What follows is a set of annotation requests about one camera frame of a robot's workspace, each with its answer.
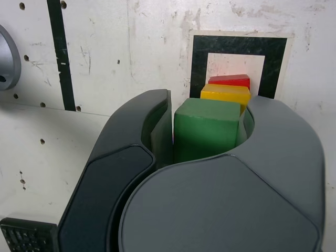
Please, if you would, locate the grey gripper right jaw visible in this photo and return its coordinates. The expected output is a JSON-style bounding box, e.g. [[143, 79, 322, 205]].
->
[[118, 95, 327, 252]]

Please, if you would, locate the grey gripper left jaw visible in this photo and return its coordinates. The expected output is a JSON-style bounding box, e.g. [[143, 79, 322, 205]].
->
[[57, 88, 175, 252]]

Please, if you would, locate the green cube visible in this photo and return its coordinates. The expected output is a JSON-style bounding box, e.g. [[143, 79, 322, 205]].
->
[[173, 97, 247, 165]]

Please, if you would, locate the yellow cube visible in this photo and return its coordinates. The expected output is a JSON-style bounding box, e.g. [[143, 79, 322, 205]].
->
[[200, 83, 251, 116]]

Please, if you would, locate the red cube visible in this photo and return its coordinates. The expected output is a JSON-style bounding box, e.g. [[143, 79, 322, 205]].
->
[[208, 73, 250, 89]]

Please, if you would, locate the black tape square outline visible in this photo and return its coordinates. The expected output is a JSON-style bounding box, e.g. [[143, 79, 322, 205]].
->
[[188, 35, 288, 100]]

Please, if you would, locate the black keyboard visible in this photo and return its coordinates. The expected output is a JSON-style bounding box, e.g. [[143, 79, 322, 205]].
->
[[0, 217, 58, 252]]

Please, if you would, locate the black tape strip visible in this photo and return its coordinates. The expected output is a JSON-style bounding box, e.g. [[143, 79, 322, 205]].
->
[[46, 0, 76, 111]]

